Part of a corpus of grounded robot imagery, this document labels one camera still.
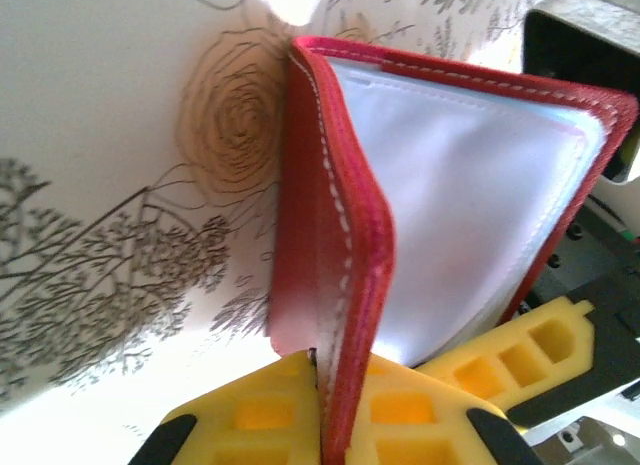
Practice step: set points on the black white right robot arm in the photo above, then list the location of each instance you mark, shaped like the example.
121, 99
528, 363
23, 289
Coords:
575, 50

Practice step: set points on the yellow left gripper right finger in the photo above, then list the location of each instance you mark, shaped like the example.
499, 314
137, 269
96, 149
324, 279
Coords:
400, 420

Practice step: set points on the floral table cover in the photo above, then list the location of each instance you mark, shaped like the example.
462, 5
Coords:
100, 135

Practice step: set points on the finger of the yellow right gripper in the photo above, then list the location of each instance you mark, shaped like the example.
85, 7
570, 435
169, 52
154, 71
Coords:
525, 360

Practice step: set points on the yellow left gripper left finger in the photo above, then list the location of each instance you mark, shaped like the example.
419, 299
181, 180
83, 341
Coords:
250, 420

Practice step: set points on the red card holder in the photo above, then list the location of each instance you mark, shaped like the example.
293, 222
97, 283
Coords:
330, 235

